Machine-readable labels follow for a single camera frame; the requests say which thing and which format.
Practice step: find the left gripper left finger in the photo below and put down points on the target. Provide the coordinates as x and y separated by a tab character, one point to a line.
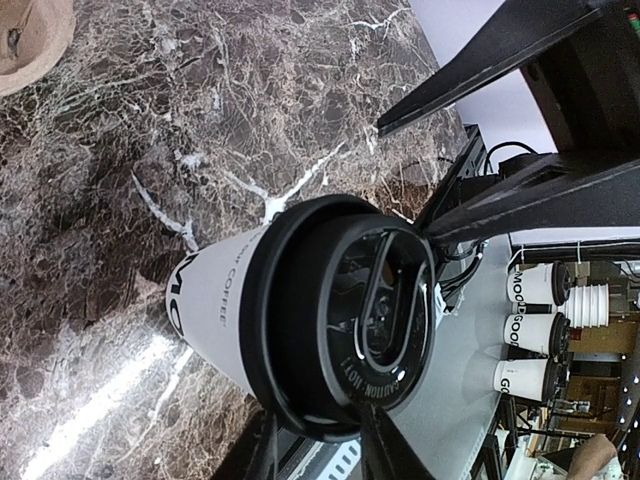
265	456

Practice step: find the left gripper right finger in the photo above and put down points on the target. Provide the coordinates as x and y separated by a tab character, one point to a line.
385	452

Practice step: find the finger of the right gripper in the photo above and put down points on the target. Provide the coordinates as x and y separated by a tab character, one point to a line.
548	191
516	34

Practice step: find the single white paper cup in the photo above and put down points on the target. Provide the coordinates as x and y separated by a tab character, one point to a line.
215	300

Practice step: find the brown cardboard cup carrier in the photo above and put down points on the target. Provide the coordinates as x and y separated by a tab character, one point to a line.
34	36

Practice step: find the background lidded cup top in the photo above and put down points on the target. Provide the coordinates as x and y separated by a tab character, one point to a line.
544	284

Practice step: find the background lidded cup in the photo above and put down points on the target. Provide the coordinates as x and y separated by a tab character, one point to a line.
544	334
544	284
531	379

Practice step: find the background white cup stack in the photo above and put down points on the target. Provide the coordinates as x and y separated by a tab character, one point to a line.
588	306

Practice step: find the background lidded cup middle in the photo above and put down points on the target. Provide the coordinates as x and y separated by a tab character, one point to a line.
544	334

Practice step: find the background lidded cup bottom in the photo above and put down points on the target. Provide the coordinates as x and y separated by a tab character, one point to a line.
531	379

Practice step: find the white slotted cable duct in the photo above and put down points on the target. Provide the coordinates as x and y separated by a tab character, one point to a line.
342	462

